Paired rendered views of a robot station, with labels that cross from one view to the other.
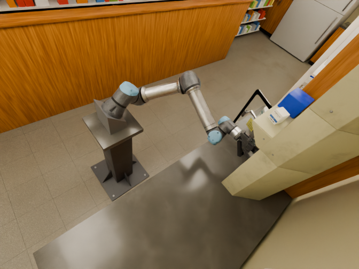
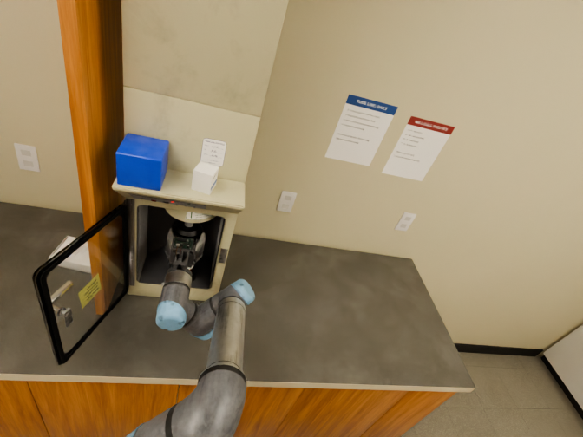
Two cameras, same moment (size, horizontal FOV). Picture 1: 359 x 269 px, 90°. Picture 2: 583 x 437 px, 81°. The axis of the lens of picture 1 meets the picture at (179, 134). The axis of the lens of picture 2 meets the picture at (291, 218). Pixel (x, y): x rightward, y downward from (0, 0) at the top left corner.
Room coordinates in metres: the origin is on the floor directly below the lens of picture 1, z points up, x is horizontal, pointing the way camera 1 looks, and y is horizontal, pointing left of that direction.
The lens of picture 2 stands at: (1.12, 0.23, 2.06)
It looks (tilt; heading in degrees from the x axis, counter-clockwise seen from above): 37 degrees down; 217
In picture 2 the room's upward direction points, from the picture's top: 20 degrees clockwise
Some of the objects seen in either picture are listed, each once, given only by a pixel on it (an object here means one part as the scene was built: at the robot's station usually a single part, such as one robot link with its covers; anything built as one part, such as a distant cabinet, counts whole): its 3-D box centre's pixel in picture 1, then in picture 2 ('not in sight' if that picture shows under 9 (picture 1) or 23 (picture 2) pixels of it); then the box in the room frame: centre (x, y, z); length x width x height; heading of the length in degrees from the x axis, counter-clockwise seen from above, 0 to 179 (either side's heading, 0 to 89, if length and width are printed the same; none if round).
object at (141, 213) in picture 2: not in sight; (183, 226); (0.63, -0.58, 1.19); 0.26 x 0.24 x 0.35; 145
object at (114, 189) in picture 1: (117, 153); not in sight; (0.71, 0.49, 0.45); 0.48 x 0.48 x 0.90; 57
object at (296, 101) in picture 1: (295, 102); (143, 161); (0.81, -0.49, 1.56); 0.10 x 0.10 x 0.09; 55
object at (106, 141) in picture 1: (113, 124); not in sight; (0.71, 0.49, 0.92); 0.32 x 0.32 x 0.04; 57
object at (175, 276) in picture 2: (236, 133); (176, 283); (0.78, -0.34, 1.24); 0.08 x 0.05 x 0.08; 145
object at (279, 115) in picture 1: (278, 116); (205, 178); (0.69, -0.40, 1.54); 0.05 x 0.05 x 0.06; 41
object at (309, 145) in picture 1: (283, 160); (186, 198); (0.62, -0.58, 1.33); 0.32 x 0.25 x 0.77; 145
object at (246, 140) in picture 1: (246, 141); (181, 259); (0.73, -0.40, 1.25); 0.12 x 0.08 x 0.09; 55
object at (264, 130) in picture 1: (273, 122); (182, 198); (0.73, -0.43, 1.46); 0.32 x 0.11 x 0.10; 145
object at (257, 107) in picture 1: (252, 124); (92, 283); (0.96, -0.47, 1.19); 0.30 x 0.01 x 0.40; 34
